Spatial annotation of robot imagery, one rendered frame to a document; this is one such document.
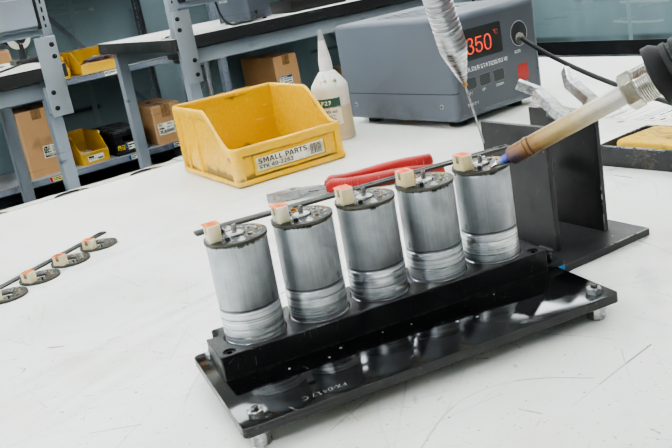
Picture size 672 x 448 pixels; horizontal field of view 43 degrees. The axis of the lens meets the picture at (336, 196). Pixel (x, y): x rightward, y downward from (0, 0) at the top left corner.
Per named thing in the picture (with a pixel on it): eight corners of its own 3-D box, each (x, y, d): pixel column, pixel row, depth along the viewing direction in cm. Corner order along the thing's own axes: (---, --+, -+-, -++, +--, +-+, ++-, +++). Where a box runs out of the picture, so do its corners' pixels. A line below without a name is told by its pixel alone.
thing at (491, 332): (519, 271, 41) (516, 249, 41) (621, 317, 35) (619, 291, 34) (198, 379, 36) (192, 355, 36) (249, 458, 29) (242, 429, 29)
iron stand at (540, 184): (533, 328, 43) (608, 191, 36) (432, 212, 48) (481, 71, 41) (616, 288, 46) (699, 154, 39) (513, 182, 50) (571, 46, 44)
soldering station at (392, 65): (546, 99, 80) (534, -6, 77) (460, 130, 73) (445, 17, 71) (431, 97, 92) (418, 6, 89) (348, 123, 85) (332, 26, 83)
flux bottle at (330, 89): (315, 139, 80) (295, 32, 78) (348, 131, 81) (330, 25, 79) (327, 144, 77) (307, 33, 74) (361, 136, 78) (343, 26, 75)
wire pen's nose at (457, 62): (446, 89, 34) (435, 56, 33) (456, 74, 35) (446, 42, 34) (471, 87, 33) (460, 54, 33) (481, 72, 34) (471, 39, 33)
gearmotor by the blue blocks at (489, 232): (533, 271, 38) (520, 159, 36) (486, 287, 37) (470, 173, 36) (502, 257, 40) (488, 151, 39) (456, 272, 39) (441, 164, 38)
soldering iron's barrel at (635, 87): (515, 177, 35) (663, 99, 32) (496, 145, 35) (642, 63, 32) (521, 168, 37) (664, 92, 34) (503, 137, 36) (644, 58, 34)
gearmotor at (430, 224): (479, 289, 37) (463, 175, 36) (429, 306, 36) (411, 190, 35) (450, 274, 39) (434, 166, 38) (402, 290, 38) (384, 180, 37)
